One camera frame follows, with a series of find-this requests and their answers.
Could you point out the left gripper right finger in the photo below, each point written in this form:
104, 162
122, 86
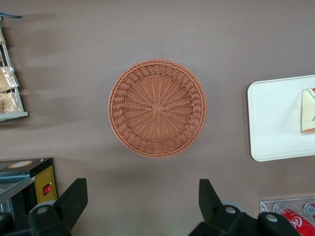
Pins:
209, 201

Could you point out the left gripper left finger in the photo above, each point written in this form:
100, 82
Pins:
76, 196

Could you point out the round brown wicker basket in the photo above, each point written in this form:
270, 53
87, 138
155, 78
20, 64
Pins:
157, 108

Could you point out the triangular sandwich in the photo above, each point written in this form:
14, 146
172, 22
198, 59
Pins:
308, 110

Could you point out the clear bagged pastry pack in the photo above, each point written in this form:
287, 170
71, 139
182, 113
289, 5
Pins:
7, 78
8, 103

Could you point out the cream plastic tray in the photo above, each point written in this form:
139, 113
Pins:
273, 118

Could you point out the clear acrylic bottle rack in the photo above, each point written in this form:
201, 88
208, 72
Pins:
265, 205

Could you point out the red cola bottle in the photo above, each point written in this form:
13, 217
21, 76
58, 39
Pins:
295, 220
310, 209

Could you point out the blue flat strip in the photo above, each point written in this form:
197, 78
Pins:
9, 15

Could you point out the black machine with yellow panel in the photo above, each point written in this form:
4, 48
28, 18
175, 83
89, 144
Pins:
44, 177

